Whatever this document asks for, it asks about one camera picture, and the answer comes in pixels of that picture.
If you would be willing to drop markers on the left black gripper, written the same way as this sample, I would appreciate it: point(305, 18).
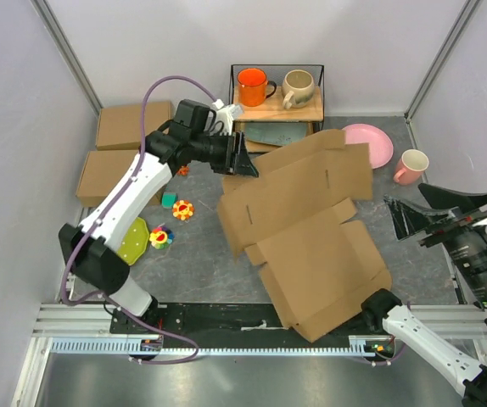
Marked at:
point(243, 166)

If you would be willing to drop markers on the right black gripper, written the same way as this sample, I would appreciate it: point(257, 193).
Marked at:
point(407, 219)

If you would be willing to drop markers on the cardboard box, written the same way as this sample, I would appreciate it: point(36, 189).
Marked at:
point(297, 222)
point(101, 173)
point(119, 127)

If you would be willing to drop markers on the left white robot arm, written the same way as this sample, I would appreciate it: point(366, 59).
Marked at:
point(196, 133)

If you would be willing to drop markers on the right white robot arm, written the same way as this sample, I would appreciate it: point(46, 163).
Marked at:
point(452, 339)

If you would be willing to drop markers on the teal rectangular dish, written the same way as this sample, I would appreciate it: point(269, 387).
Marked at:
point(276, 134)

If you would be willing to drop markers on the pink mug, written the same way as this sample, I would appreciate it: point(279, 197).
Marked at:
point(410, 167)

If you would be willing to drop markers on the orange enamel mug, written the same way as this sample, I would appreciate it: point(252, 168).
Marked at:
point(254, 88)

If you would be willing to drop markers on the pink round plate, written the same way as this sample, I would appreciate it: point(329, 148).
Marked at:
point(381, 148)

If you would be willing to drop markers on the teal small sponge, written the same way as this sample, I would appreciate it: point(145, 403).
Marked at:
point(169, 199)

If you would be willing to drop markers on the beige ceramic mug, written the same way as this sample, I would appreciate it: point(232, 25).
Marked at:
point(297, 89)

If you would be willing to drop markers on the rainbow flower plush front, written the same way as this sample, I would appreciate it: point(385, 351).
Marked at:
point(161, 237)

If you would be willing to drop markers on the green dotted plate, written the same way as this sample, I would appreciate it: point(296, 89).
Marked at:
point(135, 242)

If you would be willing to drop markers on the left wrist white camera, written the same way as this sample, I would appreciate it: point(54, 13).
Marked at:
point(225, 115)

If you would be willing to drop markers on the rainbow flower plush keychain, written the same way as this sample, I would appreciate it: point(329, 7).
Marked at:
point(183, 171)

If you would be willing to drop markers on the black wire wooden shelf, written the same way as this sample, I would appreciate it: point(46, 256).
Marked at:
point(271, 111)

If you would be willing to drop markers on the orange flower plush keychain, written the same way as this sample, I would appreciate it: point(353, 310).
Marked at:
point(182, 210)

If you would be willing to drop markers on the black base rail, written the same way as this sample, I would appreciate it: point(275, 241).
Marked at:
point(195, 318)

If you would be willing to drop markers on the grey slotted cable duct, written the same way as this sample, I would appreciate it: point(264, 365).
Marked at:
point(146, 347)

